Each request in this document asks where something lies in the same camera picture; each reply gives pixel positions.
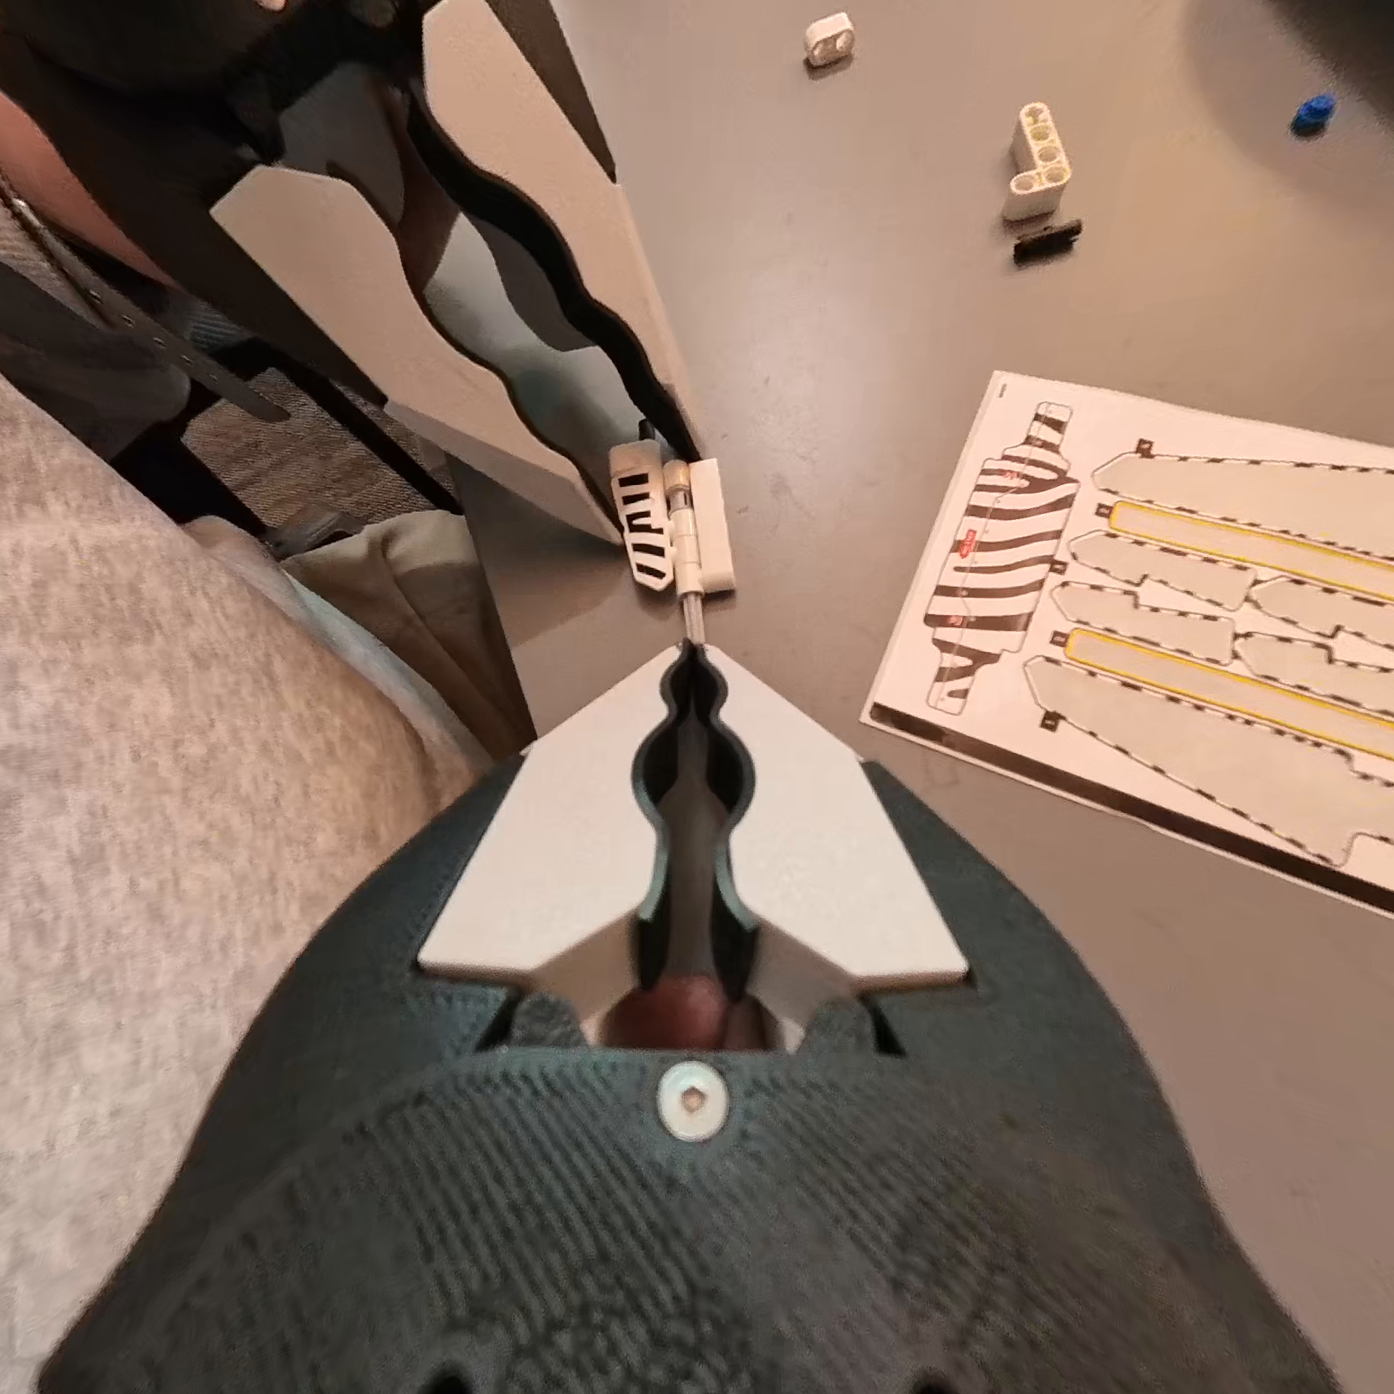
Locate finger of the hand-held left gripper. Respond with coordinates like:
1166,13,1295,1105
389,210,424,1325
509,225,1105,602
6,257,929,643
408,0,705,464
208,161,627,547

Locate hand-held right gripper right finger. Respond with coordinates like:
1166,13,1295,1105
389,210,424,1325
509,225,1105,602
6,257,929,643
696,642,969,1048

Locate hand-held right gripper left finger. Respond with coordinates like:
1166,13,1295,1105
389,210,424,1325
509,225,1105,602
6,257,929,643
416,642,698,1047

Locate white striped lego assembly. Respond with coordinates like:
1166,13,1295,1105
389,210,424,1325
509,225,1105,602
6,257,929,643
607,434,736,594

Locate lego sticker sheet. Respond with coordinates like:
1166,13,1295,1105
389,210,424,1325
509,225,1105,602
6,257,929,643
859,370,1394,916

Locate white angled lego beam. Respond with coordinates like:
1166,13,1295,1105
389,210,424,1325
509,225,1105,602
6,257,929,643
1002,102,1073,222

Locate person's left hand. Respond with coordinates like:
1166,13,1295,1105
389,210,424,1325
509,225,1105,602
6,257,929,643
0,92,167,290

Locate person's right hand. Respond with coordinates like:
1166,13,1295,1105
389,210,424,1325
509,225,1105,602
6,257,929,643
603,974,768,1052

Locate grey mesh office chair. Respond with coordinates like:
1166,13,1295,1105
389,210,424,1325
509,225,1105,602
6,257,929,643
109,260,464,534

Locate person's khaki pants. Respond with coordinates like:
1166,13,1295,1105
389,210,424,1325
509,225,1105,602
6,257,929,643
280,511,534,763

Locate person's grey sweater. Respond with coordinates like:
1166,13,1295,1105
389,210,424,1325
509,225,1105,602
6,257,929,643
0,370,491,1394

